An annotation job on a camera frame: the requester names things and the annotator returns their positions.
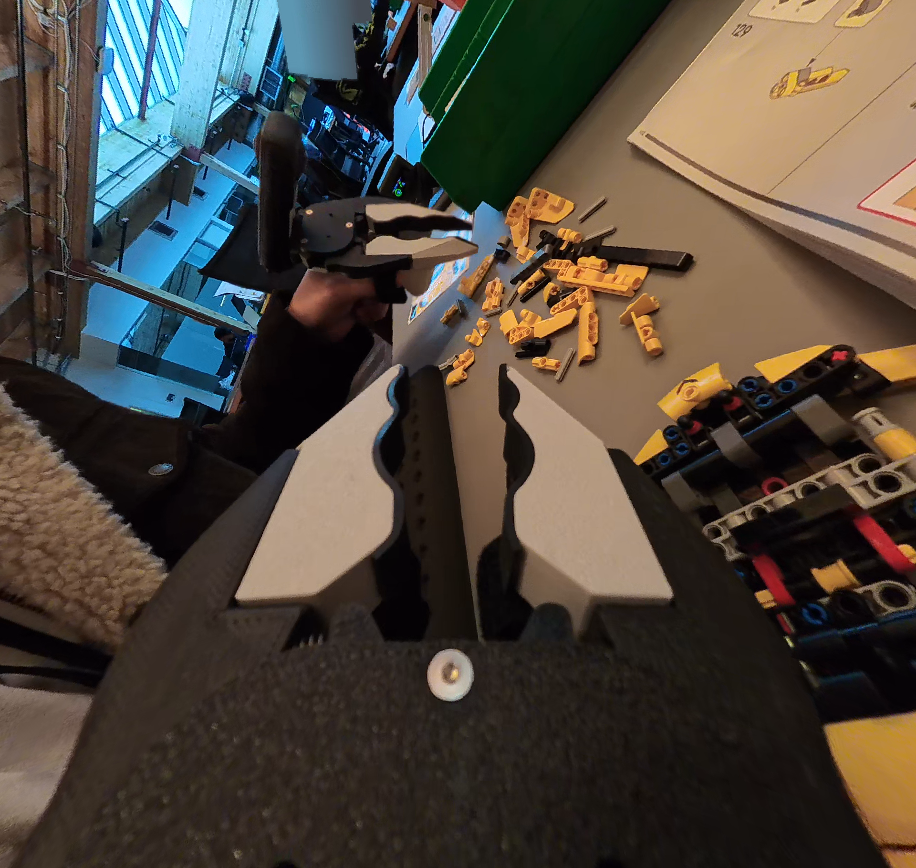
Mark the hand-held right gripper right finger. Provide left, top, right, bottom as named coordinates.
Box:
left=496, top=365, right=674, bottom=633

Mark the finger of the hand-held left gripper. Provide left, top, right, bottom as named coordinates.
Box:
left=367, top=203, right=475, bottom=239
left=393, top=237, right=478, bottom=296

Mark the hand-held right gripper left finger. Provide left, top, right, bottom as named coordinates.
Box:
left=234, top=365, right=409, bottom=611

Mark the pile of yellow brick pieces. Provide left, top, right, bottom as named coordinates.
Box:
left=437, top=188, right=668, bottom=389

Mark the yellow brick car model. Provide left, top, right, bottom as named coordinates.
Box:
left=630, top=342, right=916, bottom=868

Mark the person's left forearm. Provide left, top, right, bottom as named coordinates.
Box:
left=229, top=296, right=395, bottom=461

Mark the person's left hand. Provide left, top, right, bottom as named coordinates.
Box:
left=294, top=266, right=393, bottom=335

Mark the pale paper sheet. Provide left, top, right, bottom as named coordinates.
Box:
left=406, top=256, right=476, bottom=328

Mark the black brick beam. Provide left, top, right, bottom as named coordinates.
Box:
left=580, top=243, right=695, bottom=275

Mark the green plastic bin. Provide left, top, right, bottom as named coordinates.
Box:
left=416, top=0, right=712, bottom=218

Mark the black fleece-lined jacket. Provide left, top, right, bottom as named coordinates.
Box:
left=0, top=353, right=294, bottom=868

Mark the open instruction booklet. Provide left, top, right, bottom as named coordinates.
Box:
left=627, top=0, right=916, bottom=311

